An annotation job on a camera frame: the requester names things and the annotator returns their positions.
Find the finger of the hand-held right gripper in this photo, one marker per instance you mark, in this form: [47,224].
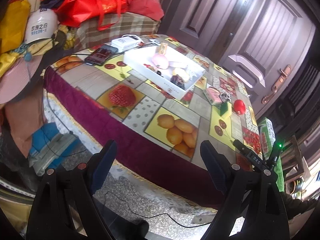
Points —
[251,155]

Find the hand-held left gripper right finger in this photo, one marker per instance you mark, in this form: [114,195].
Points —
[215,170]

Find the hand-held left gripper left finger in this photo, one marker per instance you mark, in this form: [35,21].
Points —
[103,165]

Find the white box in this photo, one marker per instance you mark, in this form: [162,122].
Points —
[150,73]

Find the person's right forearm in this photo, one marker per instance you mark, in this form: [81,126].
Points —
[297,205]

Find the red soft ball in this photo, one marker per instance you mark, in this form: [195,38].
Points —
[239,106]

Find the black and white soft item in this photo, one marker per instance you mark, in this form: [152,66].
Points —
[225,97]

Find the dark brown soft item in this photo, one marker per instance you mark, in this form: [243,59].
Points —
[176,79]

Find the pink round soft item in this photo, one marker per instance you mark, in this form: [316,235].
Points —
[161,61]

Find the wooden chair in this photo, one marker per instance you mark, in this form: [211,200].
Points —
[297,155]

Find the green printed package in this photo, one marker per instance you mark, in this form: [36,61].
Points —
[266,132]

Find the maroon velvet table skirt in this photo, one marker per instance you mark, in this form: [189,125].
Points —
[125,142]

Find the green and yellow sponge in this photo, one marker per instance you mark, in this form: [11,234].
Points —
[226,110]

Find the blue plastic box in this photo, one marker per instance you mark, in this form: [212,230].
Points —
[50,135]

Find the pink packet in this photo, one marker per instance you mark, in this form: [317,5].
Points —
[212,97]

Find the dark metal security door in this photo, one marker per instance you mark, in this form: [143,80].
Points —
[305,87]

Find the fruit print tablecloth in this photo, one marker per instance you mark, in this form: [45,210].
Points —
[150,97]

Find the brown cloth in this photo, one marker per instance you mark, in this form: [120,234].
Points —
[22,125]

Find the black smartphone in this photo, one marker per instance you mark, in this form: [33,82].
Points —
[101,55]

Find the pink sun hat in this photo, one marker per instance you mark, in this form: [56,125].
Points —
[17,80]

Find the white power bank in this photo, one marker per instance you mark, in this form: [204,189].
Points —
[125,42]

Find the dark brown door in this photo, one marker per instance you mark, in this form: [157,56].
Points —
[270,30]
[195,10]

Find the orange snack packet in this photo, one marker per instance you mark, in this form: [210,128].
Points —
[163,49]

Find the plaid blanket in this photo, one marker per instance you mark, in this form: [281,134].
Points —
[125,25]

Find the white helmet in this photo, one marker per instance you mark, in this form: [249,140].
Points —
[40,27]

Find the red shopping bag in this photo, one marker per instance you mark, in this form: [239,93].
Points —
[87,7]

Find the yellow bag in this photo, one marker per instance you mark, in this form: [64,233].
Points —
[12,25]

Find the red cloth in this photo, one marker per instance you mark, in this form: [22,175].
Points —
[147,2]

